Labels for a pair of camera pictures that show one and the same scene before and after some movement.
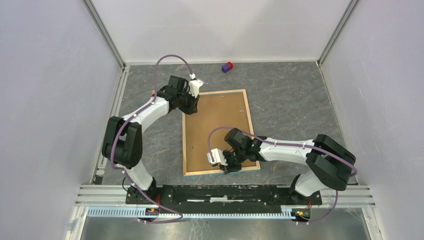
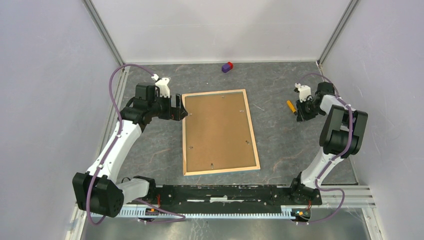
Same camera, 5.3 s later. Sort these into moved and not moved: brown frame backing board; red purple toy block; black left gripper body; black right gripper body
Moved: black right gripper body; black left gripper body
Not moved: brown frame backing board; red purple toy block
